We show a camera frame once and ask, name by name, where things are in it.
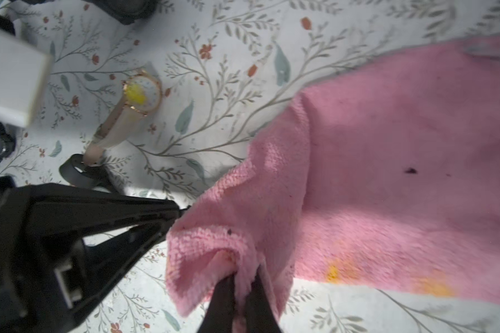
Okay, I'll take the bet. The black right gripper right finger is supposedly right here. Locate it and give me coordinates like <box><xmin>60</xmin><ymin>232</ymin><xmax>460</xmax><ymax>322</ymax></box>
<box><xmin>244</xmin><ymin>272</ymin><xmax>281</xmax><ymax>333</ymax></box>

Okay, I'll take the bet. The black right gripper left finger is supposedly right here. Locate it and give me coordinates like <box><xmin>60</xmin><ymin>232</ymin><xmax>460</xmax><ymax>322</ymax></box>
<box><xmin>197</xmin><ymin>274</ymin><xmax>236</xmax><ymax>333</ymax></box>

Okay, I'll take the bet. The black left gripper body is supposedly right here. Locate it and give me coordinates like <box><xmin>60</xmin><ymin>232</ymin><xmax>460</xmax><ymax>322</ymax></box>
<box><xmin>0</xmin><ymin>176</ymin><xmax>183</xmax><ymax>332</ymax></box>

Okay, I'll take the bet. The green dial watch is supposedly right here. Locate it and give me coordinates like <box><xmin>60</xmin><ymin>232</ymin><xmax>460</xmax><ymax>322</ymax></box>
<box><xmin>59</xmin><ymin>154</ymin><xmax>121</xmax><ymax>194</ymax></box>

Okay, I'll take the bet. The pink cloth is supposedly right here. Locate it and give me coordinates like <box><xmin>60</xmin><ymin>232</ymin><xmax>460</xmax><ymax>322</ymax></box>
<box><xmin>165</xmin><ymin>35</ymin><xmax>500</xmax><ymax>316</ymax></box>

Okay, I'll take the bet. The beige strap watch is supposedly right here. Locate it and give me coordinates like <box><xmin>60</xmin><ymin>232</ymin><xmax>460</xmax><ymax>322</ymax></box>
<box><xmin>83</xmin><ymin>70</ymin><xmax>163</xmax><ymax>167</ymax></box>

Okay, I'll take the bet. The black strap wristwatch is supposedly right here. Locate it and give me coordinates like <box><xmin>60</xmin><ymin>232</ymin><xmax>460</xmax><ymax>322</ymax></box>
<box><xmin>87</xmin><ymin>0</ymin><xmax>158</xmax><ymax>25</ymax></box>

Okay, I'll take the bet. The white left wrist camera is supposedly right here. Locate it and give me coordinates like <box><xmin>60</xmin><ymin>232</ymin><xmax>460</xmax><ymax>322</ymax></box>
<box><xmin>0</xmin><ymin>29</ymin><xmax>54</xmax><ymax>128</ymax></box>

